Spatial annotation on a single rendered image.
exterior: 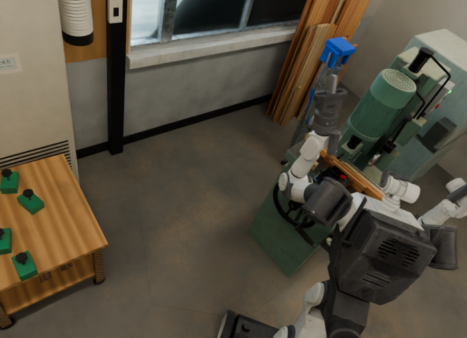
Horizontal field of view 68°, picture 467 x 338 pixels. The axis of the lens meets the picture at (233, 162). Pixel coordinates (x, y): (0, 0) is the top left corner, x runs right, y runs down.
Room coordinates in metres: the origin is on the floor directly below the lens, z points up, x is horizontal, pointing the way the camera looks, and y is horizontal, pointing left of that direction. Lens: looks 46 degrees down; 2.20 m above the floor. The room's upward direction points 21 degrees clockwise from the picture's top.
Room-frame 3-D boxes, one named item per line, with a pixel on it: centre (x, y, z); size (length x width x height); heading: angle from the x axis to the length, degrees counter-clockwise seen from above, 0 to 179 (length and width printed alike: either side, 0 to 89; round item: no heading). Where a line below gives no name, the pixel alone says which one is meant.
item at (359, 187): (1.43, -0.61, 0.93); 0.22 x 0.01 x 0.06; 60
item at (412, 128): (1.61, -0.79, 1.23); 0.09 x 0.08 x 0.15; 150
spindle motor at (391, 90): (1.50, -0.55, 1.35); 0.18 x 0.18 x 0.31
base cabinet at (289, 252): (1.61, -0.61, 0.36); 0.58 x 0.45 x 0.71; 150
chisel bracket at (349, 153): (1.52, -0.56, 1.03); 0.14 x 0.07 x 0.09; 150
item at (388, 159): (1.58, -0.78, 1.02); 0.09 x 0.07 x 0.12; 60
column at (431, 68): (1.76, -0.70, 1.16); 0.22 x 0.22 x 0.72; 60
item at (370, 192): (1.45, -0.64, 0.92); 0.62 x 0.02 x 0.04; 60
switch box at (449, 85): (1.71, -0.83, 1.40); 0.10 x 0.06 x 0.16; 150
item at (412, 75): (1.62, -0.62, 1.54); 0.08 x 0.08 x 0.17; 60
